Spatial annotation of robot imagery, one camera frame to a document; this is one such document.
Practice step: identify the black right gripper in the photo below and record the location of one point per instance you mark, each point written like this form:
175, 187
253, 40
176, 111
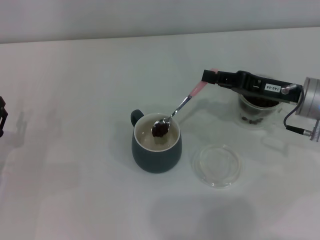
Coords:
252, 86

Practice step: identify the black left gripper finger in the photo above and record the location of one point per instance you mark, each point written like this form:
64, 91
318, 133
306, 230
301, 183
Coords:
2, 117

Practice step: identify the scooped coffee beans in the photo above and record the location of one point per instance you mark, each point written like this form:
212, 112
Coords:
160, 131

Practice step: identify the dark teal ceramic mug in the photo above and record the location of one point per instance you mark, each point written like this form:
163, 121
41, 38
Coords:
157, 160

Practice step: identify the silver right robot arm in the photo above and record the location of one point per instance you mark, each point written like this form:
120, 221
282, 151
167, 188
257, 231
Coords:
311, 97

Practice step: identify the glass cup of coffee beans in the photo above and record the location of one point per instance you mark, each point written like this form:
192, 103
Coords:
260, 103

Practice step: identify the clear double-walled glass cup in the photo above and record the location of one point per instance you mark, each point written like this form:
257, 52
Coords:
260, 113

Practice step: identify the small clear glass dish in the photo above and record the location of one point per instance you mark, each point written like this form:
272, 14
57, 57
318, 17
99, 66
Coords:
217, 170

